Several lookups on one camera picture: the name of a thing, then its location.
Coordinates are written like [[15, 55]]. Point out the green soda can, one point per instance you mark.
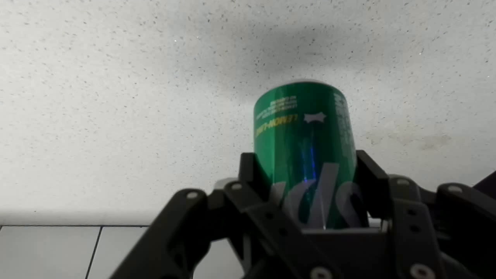
[[303, 146]]

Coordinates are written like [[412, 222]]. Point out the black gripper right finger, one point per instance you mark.
[[448, 233]]

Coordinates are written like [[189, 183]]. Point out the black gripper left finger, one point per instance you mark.
[[266, 244]]

